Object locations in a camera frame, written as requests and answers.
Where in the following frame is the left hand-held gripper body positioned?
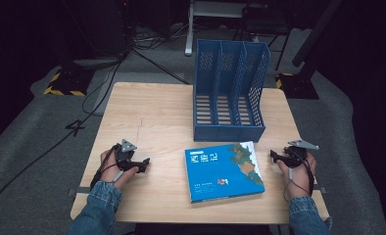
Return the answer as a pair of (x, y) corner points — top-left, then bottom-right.
(114, 138), (139, 172)

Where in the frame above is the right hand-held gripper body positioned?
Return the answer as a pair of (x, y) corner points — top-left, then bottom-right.
(282, 139), (320, 169)

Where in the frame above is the person's left hand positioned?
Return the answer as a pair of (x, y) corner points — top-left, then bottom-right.
(99, 148), (140, 191)

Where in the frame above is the person's right hand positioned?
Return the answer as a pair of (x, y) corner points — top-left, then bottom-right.
(276, 152), (317, 201)

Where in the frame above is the blue plastic file rack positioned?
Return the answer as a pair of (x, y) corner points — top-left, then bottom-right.
(192, 38), (271, 144)

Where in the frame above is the blue book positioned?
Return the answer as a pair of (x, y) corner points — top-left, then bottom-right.
(184, 140), (266, 205)

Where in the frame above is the black yellow-striped stand base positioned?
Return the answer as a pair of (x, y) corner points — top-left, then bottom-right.
(43, 65), (96, 98)
(274, 71), (320, 101)

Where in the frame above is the black slanted pole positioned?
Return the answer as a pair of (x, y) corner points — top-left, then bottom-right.
(291, 0), (343, 69)

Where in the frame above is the black chair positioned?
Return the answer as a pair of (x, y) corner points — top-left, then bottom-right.
(234, 3), (295, 71)

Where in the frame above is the white desk leg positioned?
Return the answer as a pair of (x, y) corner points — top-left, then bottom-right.
(184, 0), (248, 57)

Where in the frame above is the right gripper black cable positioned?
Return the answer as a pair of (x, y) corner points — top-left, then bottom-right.
(282, 152), (316, 204)

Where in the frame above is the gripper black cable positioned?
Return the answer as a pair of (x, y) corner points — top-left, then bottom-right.
(282, 152), (316, 204)
(89, 144), (121, 190)

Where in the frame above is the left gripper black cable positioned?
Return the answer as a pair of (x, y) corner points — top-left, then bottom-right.
(89, 144), (121, 190)

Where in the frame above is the long black floor cable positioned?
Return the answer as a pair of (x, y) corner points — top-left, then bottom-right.
(0, 48), (130, 218)

